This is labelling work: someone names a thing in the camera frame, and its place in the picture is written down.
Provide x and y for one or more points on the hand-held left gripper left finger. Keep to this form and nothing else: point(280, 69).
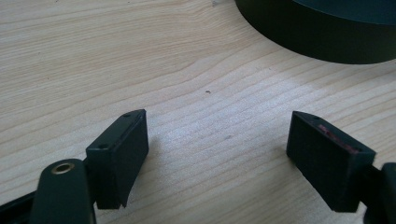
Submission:
point(116, 161)

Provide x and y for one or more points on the dark round container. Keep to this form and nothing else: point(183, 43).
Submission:
point(327, 34)

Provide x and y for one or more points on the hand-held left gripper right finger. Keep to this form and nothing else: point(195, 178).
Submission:
point(327, 165)

